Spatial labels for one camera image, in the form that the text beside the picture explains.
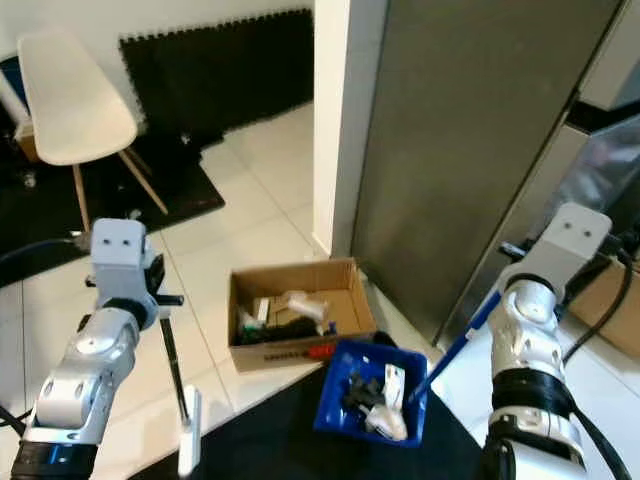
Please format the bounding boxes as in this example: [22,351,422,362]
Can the open brown cardboard box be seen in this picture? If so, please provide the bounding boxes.
[226,257,380,374]

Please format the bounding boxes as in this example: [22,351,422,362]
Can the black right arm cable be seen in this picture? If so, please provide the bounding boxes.
[558,233,640,480]

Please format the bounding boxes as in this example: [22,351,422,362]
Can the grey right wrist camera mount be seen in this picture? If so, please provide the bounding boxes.
[528,201,614,288]

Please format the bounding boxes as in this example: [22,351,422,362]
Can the black crumpled trash piece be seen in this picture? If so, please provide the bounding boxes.
[340,372,383,416]

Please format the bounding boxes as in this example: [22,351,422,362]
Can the white crumpled trash piece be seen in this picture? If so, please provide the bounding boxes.
[365,365,411,443]

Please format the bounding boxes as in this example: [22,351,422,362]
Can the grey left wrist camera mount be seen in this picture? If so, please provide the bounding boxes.
[89,217,153,308]

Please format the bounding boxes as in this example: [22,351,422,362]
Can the black foam puzzle mat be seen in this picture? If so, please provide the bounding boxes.
[117,8,317,143]

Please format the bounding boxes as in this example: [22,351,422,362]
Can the closed brown cardboard box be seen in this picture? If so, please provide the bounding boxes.
[564,254,640,333]

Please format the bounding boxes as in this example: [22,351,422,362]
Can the blue long-handled dustpan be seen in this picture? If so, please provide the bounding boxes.
[312,288,508,449]

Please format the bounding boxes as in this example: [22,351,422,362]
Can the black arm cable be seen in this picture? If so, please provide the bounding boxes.
[558,233,640,480]
[0,234,97,269]

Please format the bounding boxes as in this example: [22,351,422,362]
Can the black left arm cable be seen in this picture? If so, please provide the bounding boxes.
[0,234,97,269]

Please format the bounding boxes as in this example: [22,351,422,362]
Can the black rug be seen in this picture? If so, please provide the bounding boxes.
[0,128,227,288]

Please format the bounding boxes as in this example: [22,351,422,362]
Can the white chair wooden legs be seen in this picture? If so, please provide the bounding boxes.
[14,27,170,233]

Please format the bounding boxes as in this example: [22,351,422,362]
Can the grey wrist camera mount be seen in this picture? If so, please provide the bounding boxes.
[89,217,153,308]
[528,201,614,288]

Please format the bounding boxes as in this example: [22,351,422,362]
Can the white crumpled item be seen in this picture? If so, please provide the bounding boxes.
[282,290,333,335]

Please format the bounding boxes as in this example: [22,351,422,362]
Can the dark grey tall panel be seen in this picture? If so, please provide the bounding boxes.
[349,0,627,347]

